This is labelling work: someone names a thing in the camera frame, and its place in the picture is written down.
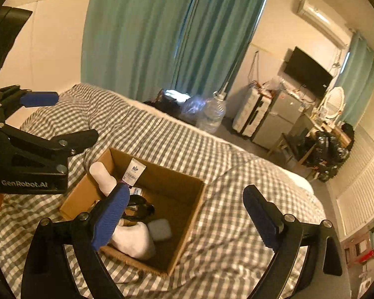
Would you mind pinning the white louvred wardrobe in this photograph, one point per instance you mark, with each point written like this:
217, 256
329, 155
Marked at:
364, 174

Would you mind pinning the clear plastic bag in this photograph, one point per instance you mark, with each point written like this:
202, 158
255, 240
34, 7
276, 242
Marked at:
191, 107

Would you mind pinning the clear water jug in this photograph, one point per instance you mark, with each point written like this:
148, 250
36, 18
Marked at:
212, 115

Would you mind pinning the brown cardboard box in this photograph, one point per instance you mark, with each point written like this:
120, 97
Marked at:
187, 205

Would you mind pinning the blue floral tissue pack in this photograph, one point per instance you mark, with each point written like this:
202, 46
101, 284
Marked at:
137, 190

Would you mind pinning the wide teal curtain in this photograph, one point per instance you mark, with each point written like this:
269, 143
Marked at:
127, 31

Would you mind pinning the white air conditioner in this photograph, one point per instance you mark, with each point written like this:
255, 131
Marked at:
322, 21

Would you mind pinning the small white sponge block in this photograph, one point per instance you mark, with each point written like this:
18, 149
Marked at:
159, 229

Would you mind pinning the black wall television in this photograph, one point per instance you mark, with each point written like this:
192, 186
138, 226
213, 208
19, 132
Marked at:
308, 71

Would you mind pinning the white tube packet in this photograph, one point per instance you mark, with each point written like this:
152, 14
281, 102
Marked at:
134, 173

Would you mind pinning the wooden chair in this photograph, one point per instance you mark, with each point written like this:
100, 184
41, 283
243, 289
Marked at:
286, 146

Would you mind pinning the grey checkered blanket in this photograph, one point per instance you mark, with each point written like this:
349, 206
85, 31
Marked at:
237, 168

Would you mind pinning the black sunglasses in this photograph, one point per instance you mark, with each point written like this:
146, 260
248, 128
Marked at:
141, 207

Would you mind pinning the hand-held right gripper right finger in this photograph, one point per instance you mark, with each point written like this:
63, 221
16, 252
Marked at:
261, 218

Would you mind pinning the teal window curtain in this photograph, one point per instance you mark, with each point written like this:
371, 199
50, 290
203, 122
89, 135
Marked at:
218, 31

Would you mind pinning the pile of black bags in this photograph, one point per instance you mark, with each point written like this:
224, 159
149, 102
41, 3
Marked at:
328, 152

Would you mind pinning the narrow teal curtain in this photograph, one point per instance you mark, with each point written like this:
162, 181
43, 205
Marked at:
360, 78

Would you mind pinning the black bag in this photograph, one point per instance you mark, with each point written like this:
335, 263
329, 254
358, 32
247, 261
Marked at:
162, 104

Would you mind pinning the red stool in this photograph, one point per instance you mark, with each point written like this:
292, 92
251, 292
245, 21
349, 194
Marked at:
360, 249

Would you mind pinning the grey mini fridge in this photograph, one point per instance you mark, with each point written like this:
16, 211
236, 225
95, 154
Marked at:
277, 121

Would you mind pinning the white oval mirror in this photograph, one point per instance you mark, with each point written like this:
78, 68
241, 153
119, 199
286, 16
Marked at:
333, 102

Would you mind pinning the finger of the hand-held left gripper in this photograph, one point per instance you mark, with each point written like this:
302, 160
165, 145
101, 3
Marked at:
39, 99
74, 140

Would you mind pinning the white suitcase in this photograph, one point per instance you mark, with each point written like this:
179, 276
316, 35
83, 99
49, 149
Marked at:
251, 112

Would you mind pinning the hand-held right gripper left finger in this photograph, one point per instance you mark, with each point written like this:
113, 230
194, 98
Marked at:
112, 218

